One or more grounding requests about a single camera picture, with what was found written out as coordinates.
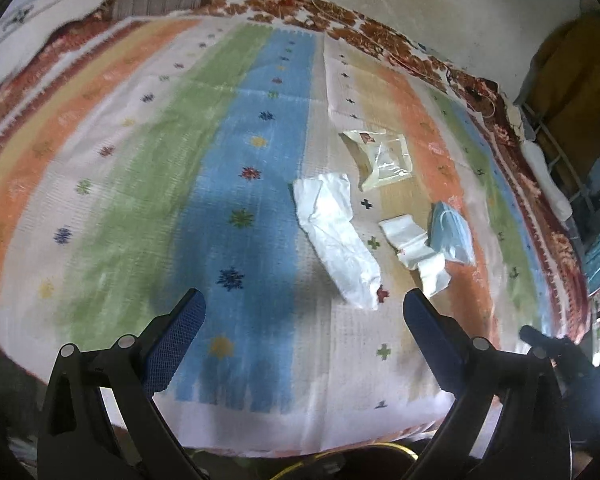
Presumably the light blue face mask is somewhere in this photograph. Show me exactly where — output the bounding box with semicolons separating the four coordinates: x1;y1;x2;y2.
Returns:
429;202;477;266

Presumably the white tissue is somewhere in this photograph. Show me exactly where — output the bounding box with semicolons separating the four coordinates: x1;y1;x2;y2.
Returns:
292;172;381;311

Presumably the yellowish clear plastic wrapper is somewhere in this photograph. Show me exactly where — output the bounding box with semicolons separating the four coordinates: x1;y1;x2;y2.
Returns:
339;130;413;192

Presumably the black gold-rimmed trash bin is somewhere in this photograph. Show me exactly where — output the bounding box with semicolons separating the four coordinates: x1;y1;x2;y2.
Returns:
272;442;418;480

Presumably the colourful striped bed mat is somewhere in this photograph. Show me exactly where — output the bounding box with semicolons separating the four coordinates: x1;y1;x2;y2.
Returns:
0;16;562;454

